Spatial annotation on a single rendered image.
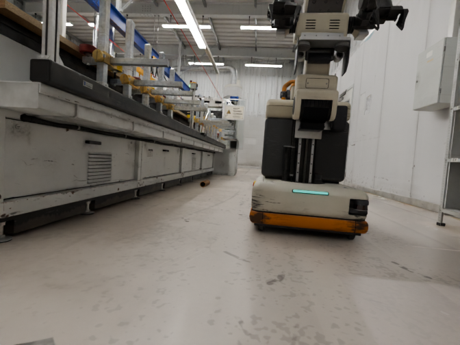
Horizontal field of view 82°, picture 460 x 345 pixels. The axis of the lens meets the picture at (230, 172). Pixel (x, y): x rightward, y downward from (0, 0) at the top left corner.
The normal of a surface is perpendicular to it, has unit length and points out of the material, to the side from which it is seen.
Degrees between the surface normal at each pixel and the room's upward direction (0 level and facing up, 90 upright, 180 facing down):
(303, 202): 90
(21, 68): 90
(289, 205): 90
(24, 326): 0
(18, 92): 90
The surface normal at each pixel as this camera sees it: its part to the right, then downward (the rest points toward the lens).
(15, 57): 0.99, 0.07
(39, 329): 0.07, -1.00
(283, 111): -0.13, 0.04
